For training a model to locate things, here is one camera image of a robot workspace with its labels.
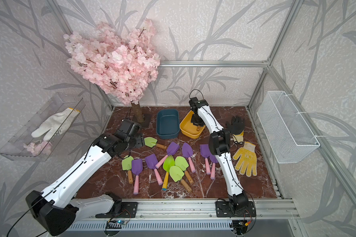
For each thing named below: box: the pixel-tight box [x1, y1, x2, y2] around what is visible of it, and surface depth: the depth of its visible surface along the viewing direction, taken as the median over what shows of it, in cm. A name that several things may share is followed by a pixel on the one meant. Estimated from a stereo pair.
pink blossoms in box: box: [23, 140, 53, 157], surface depth 60 cm
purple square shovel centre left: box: [144, 153, 164, 186], surface depth 91 cm
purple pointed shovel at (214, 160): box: [209, 155, 219, 180], surface depth 86 cm
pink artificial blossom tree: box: [63, 18, 161, 124], surface depth 73 cm
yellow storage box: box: [179, 110, 206, 140], surface depth 103 cm
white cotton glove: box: [31, 107, 81, 141], surface depth 68 cm
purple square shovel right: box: [199, 144, 212, 158], surface depth 96 cm
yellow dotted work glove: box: [232, 141, 258, 178], surface depth 93 cm
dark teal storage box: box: [155, 108, 180, 140], surface depth 112 cm
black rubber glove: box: [225, 115, 246, 135], surface depth 110 cm
